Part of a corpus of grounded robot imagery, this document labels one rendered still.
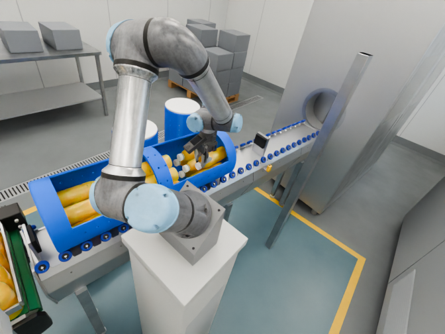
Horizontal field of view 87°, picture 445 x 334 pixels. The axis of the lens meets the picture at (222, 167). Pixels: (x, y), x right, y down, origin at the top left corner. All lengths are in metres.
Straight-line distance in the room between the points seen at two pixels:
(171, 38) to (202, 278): 0.68
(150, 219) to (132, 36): 0.44
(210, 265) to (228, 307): 1.22
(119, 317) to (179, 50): 1.76
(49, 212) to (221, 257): 0.58
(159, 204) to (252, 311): 1.61
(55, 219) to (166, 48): 0.65
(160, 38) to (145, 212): 0.41
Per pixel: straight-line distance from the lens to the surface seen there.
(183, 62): 0.65
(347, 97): 1.48
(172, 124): 1.93
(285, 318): 2.14
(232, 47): 4.40
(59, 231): 0.98
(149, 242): 0.87
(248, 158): 1.67
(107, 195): 0.68
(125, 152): 0.67
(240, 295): 2.09
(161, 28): 0.65
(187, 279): 0.81
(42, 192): 0.99
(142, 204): 0.59
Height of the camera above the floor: 1.88
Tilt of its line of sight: 38 degrees down
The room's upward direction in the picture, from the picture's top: 12 degrees clockwise
